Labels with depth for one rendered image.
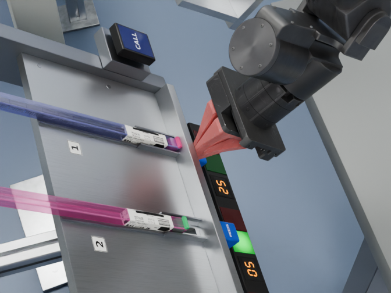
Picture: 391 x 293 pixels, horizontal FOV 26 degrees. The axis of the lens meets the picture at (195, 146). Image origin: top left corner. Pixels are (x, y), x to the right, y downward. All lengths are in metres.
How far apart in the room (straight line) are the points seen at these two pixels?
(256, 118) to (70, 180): 0.21
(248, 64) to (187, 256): 0.21
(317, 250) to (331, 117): 0.61
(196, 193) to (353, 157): 0.27
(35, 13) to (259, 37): 0.43
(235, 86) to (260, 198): 0.84
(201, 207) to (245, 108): 0.12
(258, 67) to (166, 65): 1.12
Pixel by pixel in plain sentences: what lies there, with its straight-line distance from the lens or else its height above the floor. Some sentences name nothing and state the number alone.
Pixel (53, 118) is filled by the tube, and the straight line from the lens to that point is 0.85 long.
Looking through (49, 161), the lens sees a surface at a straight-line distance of 0.83.
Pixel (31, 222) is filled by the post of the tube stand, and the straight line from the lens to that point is 1.75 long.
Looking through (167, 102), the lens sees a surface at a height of 0.73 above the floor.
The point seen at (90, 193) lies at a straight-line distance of 0.84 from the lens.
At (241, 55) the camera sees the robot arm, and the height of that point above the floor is 0.89.
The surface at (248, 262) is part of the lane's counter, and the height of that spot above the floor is 0.66.
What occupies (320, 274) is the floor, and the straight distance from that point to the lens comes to 1.70.
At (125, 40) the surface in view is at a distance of 0.95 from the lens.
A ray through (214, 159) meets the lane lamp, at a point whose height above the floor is 0.66.
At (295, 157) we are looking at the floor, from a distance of 1.81.
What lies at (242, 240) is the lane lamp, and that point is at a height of 0.66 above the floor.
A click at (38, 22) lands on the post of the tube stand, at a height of 0.66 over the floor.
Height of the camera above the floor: 1.55
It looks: 59 degrees down
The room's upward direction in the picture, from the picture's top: straight up
